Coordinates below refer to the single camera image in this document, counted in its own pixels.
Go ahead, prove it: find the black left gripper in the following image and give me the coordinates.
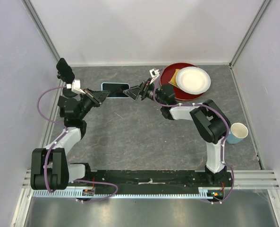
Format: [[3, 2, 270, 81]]
[[78, 87, 110, 120]]

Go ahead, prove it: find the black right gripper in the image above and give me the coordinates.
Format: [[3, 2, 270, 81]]
[[123, 78, 165, 106]]

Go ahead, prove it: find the blue-cased smartphone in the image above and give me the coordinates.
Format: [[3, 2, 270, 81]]
[[101, 82, 130, 98]]

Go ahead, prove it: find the black round-base clamp stand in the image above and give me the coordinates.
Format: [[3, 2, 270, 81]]
[[57, 71, 77, 98]]

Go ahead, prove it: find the black folding phone stand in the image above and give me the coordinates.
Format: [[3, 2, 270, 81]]
[[57, 96, 68, 111]]

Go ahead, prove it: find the black smartphone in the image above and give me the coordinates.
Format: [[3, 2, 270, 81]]
[[56, 58, 75, 84]]

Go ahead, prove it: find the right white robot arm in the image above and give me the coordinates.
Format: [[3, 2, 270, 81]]
[[123, 79, 230, 186]]

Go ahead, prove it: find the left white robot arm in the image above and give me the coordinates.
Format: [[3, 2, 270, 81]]
[[30, 88, 110, 192]]

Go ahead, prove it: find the round red tray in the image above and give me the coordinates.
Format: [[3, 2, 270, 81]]
[[160, 62, 205, 102]]

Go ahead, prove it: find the yellow sponge cloth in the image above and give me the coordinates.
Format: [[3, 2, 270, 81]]
[[169, 69, 180, 88]]

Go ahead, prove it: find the white paper plate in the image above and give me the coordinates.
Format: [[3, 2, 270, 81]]
[[176, 67, 211, 95]]

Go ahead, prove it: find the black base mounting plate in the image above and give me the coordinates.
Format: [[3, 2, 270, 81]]
[[69, 170, 234, 198]]

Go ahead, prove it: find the light blue mug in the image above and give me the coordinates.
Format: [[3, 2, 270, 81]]
[[226, 122, 249, 144]]

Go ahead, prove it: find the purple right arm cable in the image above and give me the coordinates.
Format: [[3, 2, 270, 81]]
[[153, 75, 236, 206]]

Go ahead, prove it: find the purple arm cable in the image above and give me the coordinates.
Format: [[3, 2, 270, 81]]
[[36, 86, 119, 203], [153, 75, 236, 206]]

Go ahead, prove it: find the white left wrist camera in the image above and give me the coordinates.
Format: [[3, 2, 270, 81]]
[[65, 79, 85, 95]]

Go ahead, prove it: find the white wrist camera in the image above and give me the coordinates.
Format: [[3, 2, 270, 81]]
[[65, 79, 85, 95], [149, 68, 163, 84]]

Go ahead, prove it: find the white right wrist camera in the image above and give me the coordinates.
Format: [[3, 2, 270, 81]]
[[149, 68, 163, 84]]

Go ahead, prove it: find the aluminium corner post left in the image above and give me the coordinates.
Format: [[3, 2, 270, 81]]
[[21, 0, 60, 63]]

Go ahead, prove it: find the aluminium corner post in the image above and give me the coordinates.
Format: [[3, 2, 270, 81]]
[[229, 0, 272, 69], [21, 0, 60, 63]]

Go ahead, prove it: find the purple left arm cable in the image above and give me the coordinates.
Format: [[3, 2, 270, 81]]
[[36, 86, 119, 203]]

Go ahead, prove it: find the slotted cable duct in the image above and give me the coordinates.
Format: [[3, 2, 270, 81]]
[[32, 186, 225, 199]]

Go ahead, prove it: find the aluminium corner post right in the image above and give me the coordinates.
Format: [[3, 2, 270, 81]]
[[229, 0, 272, 69]]

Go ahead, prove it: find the aluminium frame rail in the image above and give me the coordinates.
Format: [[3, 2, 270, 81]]
[[26, 170, 279, 194]]

